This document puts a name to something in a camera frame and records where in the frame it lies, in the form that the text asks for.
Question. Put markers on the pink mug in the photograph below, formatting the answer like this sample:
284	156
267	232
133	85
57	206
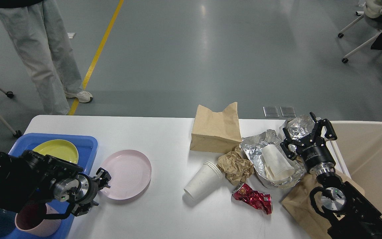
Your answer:
31	220

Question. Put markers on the crumpled brown paper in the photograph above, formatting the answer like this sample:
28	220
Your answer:
237	169

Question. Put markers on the beige plastic bin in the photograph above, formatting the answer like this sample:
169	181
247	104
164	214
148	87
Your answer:
359	153

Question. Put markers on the person in grey trousers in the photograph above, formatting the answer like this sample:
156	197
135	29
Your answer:
38	33

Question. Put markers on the crushed red can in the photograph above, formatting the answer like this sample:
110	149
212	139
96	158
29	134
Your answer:
257	200

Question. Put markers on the white paper cup in foil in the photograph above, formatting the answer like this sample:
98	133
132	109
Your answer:
276	166

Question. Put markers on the aluminium foil tray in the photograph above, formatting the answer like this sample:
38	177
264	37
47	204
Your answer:
252	147

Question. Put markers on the stacked white paper cups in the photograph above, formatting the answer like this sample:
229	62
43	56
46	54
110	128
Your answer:
204	182

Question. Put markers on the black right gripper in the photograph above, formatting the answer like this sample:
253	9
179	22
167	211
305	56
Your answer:
314	153

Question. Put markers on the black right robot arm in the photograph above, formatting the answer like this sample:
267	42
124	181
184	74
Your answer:
349	213

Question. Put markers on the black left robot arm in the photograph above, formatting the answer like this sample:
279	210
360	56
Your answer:
36	179

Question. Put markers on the metal floor socket plate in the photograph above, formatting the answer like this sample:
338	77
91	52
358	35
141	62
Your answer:
271	112

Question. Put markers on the yellow plate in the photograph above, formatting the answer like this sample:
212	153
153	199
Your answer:
59	148

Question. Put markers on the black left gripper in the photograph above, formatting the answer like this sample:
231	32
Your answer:
81	190

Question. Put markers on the pink plate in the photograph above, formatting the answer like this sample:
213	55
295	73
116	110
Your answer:
130	171

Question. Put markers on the crumpled foil ball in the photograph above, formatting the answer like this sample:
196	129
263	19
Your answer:
297	127

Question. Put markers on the flat brown paper bag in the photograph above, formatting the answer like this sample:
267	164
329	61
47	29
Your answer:
297	203

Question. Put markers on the blue plastic tray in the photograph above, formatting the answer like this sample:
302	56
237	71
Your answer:
86	149

